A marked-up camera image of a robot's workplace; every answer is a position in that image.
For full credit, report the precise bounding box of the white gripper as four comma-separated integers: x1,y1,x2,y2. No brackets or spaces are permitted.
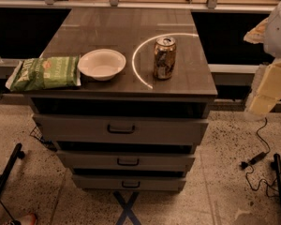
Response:
244,1,281,116

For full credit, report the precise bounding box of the orange soda can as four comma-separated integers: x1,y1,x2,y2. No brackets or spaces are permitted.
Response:
154,36,176,80

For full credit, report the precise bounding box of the grey drawer cabinet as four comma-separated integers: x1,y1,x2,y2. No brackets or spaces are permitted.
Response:
28,8,217,178

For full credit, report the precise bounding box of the white bowl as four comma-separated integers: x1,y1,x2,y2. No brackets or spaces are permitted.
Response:
78,49,126,81

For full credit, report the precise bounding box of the middle drawer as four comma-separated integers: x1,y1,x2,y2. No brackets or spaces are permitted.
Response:
57,151,195,172

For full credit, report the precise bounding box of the drawer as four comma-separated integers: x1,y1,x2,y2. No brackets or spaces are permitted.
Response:
57,151,195,172
33,114,208,145
72,174,186,192

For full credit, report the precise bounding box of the bottom drawer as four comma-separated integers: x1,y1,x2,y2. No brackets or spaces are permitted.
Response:
72,174,186,192

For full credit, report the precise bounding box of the top drawer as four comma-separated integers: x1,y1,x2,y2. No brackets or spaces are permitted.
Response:
33,114,208,145

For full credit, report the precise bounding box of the green chip bag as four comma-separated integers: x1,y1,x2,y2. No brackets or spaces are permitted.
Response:
6,56,81,92

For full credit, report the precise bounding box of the black stand leg left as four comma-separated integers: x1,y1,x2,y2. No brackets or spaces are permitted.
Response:
0,143,25,196

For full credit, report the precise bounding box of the red white shoe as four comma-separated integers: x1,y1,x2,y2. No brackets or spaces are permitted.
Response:
4,213,38,225

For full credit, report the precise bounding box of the black wire basket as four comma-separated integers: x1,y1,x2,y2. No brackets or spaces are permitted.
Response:
30,126,57,152

